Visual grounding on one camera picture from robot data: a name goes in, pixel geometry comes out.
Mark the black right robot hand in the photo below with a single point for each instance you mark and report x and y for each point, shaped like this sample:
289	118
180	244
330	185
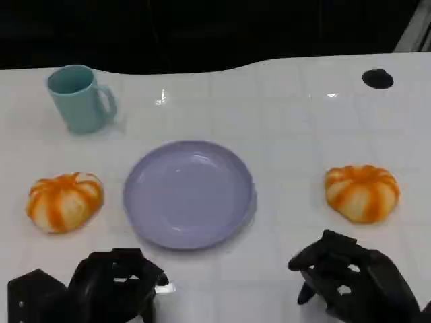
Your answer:
363	279

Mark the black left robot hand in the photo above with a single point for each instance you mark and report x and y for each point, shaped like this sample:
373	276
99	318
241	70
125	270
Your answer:
101	286

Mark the orange and white bread roll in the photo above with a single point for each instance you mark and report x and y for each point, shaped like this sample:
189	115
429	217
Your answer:
362	193
64	203

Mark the lilac plate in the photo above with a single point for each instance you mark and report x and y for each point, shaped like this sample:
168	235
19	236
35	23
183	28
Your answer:
188	194

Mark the pale green mug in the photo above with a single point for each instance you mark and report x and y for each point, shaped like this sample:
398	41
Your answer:
79	101

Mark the black round table grommet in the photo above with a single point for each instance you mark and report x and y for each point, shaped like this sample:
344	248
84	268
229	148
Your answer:
377	78

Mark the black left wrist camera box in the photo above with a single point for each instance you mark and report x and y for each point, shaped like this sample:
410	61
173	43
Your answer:
33	299

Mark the white metal frame post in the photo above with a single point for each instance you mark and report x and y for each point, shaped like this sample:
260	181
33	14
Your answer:
415	28

